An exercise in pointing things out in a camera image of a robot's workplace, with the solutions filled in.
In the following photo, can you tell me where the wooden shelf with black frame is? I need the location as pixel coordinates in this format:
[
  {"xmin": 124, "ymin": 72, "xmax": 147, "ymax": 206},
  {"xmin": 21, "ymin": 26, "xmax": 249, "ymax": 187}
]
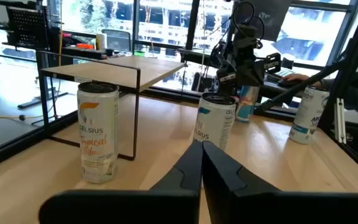
[{"xmin": 37, "ymin": 51, "xmax": 188, "ymax": 162}]

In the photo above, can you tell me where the person's hand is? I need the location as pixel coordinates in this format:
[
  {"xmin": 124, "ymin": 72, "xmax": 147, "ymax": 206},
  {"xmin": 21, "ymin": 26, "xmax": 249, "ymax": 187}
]
[{"xmin": 283, "ymin": 73, "xmax": 323, "ymax": 88}]

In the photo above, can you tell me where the blue Red Bull can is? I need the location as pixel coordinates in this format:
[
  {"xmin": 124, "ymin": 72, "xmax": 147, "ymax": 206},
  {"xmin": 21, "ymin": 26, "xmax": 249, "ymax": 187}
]
[{"xmin": 236, "ymin": 85, "xmax": 260, "ymax": 123}]

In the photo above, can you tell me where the black tripod stand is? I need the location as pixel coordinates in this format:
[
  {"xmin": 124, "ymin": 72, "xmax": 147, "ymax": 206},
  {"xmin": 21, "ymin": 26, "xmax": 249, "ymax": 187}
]
[{"xmin": 17, "ymin": 46, "xmax": 71, "ymax": 110}]

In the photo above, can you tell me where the white Celsius Tropical Vibe can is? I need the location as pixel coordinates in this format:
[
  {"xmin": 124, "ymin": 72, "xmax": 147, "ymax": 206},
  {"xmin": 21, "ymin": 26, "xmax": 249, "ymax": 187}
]
[{"xmin": 76, "ymin": 81, "xmax": 120, "ymax": 184}]

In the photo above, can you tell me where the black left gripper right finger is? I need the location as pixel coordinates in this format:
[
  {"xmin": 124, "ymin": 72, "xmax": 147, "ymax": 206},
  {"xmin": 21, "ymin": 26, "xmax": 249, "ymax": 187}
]
[{"xmin": 202, "ymin": 141, "xmax": 358, "ymax": 224}]

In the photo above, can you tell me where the grey mesh office chair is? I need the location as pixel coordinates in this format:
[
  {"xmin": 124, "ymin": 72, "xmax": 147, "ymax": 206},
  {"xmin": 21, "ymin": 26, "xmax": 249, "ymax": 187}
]
[{"xmin": 101, "ymin": 29, "xmax": 132, "ymax": 53}]

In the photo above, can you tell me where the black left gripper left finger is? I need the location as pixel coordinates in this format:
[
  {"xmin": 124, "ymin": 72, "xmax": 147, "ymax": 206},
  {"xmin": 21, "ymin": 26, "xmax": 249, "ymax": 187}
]
[{"xmin": 39, "ymin": 139, "xmax": 203, "ymax": 224}]

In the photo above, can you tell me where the white aluminium bracket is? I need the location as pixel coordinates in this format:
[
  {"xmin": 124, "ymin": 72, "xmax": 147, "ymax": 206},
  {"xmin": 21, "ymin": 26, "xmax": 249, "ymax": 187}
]
[{"xmin": 334, "ymin": 98, "xmax": 348, "ymax": 144}]

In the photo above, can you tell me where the black monitor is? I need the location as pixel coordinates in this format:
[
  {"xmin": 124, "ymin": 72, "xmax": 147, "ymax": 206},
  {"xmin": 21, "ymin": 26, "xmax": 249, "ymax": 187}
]
[{"xmin": 250, "ymin": 0, "xmax": 293, "ymax": 42}]

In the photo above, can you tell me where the white paper cup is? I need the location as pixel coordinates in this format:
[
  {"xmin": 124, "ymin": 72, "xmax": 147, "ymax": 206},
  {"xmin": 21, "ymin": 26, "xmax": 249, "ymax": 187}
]
[{"xmin": 95, "ymin": 32, "xmax": 108, "ymax": 51}]

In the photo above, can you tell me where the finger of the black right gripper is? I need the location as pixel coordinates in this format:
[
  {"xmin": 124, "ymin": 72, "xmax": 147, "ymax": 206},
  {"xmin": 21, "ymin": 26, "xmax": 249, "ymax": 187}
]
[
  {"xmin": 263, "ymin": 52, "xmax": 282, "ymax": 75},
  {"xmin": 216, "ymin": 64, "xmax": 239, "ymax": 94}
]

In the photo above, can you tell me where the black perforated panel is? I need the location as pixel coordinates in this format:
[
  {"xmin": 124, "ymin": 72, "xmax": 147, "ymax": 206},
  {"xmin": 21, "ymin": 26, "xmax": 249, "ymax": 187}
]
[{"xmin": 0, "ymin": 0, "xmax": 49, "ymax": 50}]

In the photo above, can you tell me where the black window frame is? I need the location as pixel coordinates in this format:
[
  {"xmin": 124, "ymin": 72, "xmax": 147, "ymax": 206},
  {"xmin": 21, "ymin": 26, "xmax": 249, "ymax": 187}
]
[{"xmin": 47, "ymin": 0, "xmax": 358, "ymax": 71}]

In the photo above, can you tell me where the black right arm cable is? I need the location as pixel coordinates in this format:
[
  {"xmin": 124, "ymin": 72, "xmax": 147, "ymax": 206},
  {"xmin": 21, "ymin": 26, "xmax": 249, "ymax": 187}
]
[{"xmin": 231, "ymin": 1, "xmax": 265, "ymax": 50}]

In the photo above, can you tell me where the white Celsius Arctic Vibe can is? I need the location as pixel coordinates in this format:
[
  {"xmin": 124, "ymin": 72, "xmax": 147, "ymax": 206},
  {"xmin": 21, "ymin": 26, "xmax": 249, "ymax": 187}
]
[
  {"xmin": 193, "ymin": 92, "xmax": 237, "ymax": 151},
  {"xmin": 288, "ymin": 85, "xmax": 331, "ymax": 145}
]

